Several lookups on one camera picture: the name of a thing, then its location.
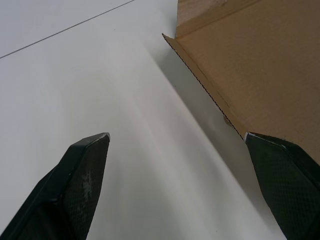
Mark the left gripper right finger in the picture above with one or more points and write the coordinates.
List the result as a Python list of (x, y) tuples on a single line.
[(287, 185)]

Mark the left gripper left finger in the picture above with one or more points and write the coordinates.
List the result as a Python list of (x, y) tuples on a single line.
[(75, 190)]

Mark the brown cardboard pizza box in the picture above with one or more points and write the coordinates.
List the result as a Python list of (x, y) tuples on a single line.
[(262, 70)]

